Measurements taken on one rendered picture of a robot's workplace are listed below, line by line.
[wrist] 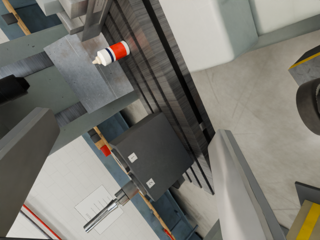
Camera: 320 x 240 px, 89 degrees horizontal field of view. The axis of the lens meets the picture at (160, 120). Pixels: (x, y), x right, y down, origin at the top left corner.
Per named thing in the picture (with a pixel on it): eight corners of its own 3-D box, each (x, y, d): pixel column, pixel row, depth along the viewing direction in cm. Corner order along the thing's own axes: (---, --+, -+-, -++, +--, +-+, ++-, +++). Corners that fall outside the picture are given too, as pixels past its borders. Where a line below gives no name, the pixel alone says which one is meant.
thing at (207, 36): (210, -155, 28) (158, -165, 23) (262, 43, 39) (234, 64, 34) (122, 5, 71) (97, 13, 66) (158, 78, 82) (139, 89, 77)
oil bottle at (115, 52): (124, 38, 46) (89, 53, 42) (131, 52, 47) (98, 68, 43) (120, 43, 49) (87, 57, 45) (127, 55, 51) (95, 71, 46)
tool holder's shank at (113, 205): (121, 205, 50) (88, 236, 46) (120, 203, 53) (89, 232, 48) (115, 197, 50) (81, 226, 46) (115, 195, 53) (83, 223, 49)
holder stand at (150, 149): (163, 110, 53) (111, 148, 46) (194, 163, 58) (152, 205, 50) (148, 114, 64) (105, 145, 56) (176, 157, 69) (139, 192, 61)
